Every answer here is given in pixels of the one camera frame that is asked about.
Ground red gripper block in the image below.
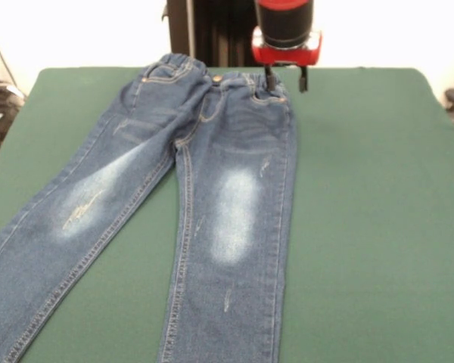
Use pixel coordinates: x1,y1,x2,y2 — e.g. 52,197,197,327
250,26,324,94

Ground blue denim jeans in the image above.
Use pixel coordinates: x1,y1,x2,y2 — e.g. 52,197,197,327
0,52,299,363

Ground dark green table cloth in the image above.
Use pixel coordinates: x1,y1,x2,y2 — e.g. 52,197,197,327
0,66,454,363

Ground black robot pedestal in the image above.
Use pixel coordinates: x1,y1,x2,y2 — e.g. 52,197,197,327
161,0,266,68

